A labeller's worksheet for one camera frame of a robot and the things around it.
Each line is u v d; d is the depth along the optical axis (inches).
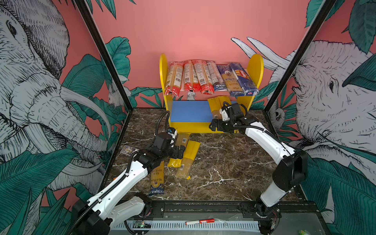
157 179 32.1
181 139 38.8
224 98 41.1
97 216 14.9
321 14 28.1
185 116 37.3
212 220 27.8
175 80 29.4
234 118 25.6
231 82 29.4
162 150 22.2
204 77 29.4
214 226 27.6
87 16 28.2
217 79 29.4
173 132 27.0
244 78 29.4
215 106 39.6
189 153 36.4
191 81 29.4
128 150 37.5
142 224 27.6
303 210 29.9
